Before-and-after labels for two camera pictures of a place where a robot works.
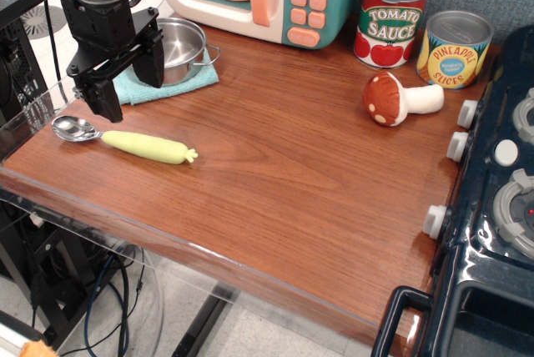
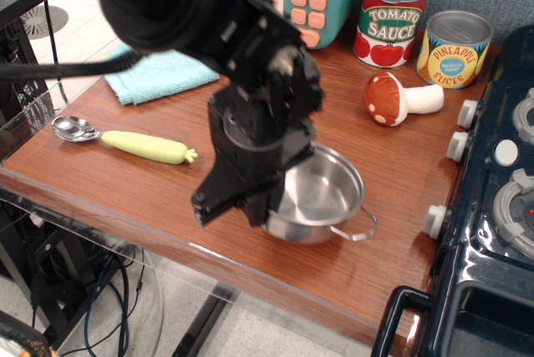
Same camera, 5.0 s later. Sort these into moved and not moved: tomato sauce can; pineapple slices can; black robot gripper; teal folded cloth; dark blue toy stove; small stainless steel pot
Moved: black robot gripper; small stainless steel pot
Not moved: teal folded cloth; dark blue toy stove; tomato sauce can; pineapple slices can
